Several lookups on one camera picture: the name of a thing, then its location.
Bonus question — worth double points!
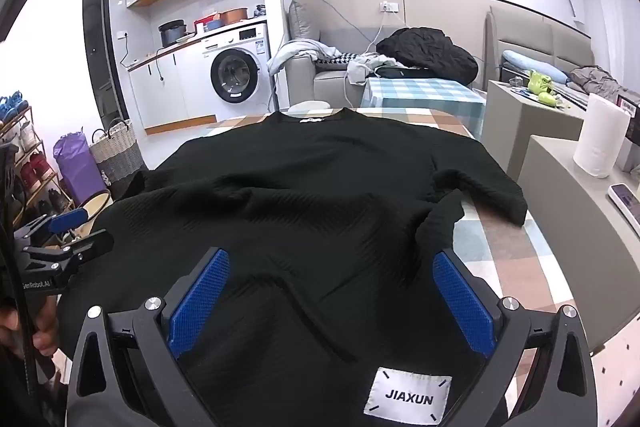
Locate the beige padded headboard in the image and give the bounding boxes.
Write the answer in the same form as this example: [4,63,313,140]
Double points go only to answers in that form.
[487,5,596,78]

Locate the white paper towel roll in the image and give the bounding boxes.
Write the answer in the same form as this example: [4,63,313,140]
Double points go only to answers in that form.
[572,93,632,178]

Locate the green toy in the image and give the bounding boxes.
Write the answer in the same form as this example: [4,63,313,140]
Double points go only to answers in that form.
[525,69,561,105]

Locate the dark cooking pot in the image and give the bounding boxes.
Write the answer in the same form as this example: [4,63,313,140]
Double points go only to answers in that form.
[159,20,188,48]

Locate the black knit sweater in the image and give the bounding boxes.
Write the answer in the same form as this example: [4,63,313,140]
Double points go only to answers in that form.
[55,107,529,427]

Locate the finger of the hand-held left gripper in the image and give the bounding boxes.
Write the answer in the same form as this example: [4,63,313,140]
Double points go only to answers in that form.
[22,228,116,269]
[14,206,91,244]

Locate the brown blue checked tablecloth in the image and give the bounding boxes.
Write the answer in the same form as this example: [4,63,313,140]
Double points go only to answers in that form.
[150,107,581,427]

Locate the woven laundry basket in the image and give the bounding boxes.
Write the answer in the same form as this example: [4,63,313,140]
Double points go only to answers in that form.
[89,118,148,188]

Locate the grey garment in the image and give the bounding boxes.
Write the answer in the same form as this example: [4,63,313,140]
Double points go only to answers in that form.
[567,65,621,100]

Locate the white round stool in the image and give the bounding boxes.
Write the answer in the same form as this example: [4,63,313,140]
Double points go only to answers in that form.
[286,100,332,112]

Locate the white flat device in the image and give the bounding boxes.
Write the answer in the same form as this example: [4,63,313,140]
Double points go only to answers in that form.
[607,183,640,233]

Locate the houndstooth cushion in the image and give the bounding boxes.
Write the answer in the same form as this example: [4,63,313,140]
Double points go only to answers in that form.
[320,53,358,68]

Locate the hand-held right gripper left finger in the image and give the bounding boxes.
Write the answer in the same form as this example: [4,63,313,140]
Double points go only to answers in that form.
[67,248,232,427]

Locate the pale crumpled shirt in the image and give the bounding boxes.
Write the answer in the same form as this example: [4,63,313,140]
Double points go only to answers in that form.
[346,53,386,85]

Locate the purple plastic bag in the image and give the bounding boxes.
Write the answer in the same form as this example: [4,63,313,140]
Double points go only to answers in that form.
[52,133,108,202]

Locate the blue pillow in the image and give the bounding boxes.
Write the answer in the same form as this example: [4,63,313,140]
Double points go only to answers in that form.
[501,50,571,84]

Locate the blue checked table cover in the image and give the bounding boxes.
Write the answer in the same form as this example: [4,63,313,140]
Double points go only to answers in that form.
[361,77,487,140]

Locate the light grey blanket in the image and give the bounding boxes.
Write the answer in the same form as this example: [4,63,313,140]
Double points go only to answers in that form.
[267,39,343,75]

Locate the wooden shoe rack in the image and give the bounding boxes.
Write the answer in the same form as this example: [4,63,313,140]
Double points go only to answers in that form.
[0,92,76,228]

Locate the white washing machine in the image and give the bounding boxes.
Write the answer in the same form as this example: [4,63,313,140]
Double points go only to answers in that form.
[202,23,273,118]

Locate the grey sofa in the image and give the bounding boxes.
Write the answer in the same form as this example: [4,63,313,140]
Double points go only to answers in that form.
[287,0,381,108]

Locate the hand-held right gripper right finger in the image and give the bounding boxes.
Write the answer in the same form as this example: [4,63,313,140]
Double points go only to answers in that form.
[432,248,598,427]

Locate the small grey cabinet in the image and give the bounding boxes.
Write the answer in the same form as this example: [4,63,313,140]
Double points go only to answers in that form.
[480,79,591,180]

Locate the black padded jacket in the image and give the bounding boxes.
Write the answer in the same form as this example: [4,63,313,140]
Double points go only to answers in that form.
[376,27,479,86]

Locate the person's left hand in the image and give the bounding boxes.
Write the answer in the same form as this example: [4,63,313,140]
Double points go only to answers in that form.
[0,292,61,360]

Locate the black box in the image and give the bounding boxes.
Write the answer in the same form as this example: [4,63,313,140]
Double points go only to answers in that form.
[616,89,640,172]

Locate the grey sofa cushion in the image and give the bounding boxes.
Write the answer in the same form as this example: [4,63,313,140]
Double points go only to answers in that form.
[289,0,321,52]

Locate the white base cabinets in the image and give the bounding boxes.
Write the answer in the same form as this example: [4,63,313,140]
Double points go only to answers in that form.
[127,38,221,135]

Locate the large grey cabinet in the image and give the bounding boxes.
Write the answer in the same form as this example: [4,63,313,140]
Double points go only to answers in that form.
[517,134,640,353]

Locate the dark door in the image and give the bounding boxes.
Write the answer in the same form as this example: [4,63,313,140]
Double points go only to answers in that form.
[82,0,133,122]

